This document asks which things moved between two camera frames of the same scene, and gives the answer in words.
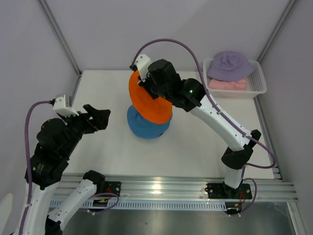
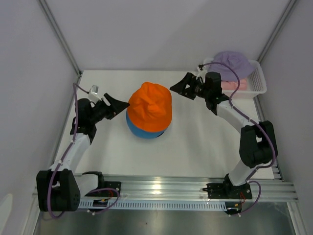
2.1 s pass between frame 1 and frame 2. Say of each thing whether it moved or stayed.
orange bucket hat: moved
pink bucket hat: stayed
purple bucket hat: stayed
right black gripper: moved
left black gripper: moved
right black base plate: stayed
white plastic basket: stayed
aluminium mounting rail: stayed
